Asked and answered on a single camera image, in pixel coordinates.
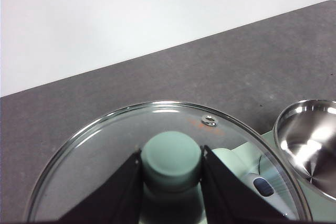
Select glass lid with green knob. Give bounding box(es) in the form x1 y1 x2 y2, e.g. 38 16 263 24
26 100 314 224

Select green griddle cover silver handle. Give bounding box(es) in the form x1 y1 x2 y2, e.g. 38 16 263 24
209 141 297 221

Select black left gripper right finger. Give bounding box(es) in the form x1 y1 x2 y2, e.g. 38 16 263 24
200 145 298 221

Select mint green breakfast machine base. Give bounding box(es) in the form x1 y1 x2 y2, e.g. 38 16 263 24
258 129 336 224

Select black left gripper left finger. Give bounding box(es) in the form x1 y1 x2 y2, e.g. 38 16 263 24
59 150 144 221

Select mint green steamer pot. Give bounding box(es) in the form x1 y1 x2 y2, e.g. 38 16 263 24
272 99 336 201

